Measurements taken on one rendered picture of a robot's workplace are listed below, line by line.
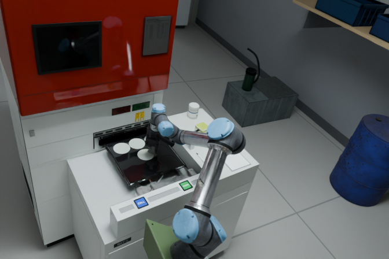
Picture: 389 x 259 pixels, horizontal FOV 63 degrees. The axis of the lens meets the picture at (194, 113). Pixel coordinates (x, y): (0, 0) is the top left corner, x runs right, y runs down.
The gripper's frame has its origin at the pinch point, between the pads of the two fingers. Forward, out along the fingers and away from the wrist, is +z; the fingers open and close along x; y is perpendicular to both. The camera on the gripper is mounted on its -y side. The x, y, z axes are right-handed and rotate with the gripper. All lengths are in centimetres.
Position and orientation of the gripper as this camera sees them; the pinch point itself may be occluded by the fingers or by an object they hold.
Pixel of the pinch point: (156, 154)
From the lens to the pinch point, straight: 195.8
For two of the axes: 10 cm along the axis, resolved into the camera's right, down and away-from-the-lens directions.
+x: -0.7, 5.6, -8.2
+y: -9.8, -1.7, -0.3
